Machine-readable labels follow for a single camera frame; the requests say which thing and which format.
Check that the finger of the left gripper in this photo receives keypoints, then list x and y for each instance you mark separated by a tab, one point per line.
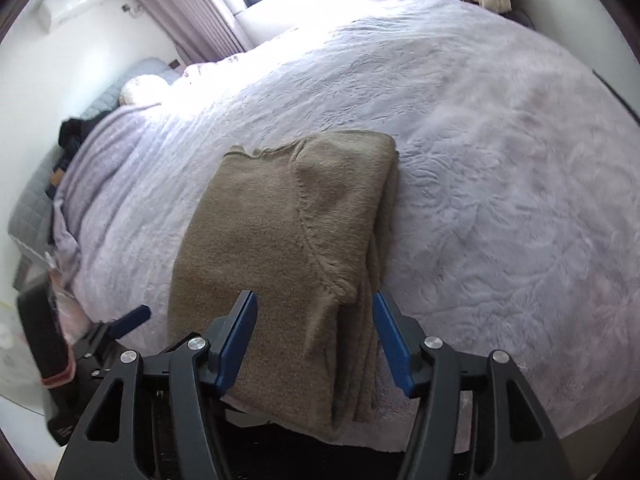
129	322

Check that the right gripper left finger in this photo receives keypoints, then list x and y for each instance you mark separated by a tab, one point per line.
161	417

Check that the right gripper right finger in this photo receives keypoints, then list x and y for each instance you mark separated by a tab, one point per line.
478	417

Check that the brown knit sweater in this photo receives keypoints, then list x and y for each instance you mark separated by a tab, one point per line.
306	227

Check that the dark clothes by headboard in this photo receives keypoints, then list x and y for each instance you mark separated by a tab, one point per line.
72	134

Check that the grey padded headboard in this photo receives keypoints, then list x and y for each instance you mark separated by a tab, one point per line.
30	222

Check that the lavender embossed bedspread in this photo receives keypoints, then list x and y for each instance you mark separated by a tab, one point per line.
518	213

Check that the round cream pillow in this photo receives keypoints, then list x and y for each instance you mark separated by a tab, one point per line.
143	90

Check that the left mauve curtain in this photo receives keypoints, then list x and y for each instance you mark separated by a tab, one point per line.
202	30

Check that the black camera box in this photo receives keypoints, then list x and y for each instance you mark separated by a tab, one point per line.
38	311

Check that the black bed frame edge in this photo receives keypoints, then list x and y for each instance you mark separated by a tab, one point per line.
619	98

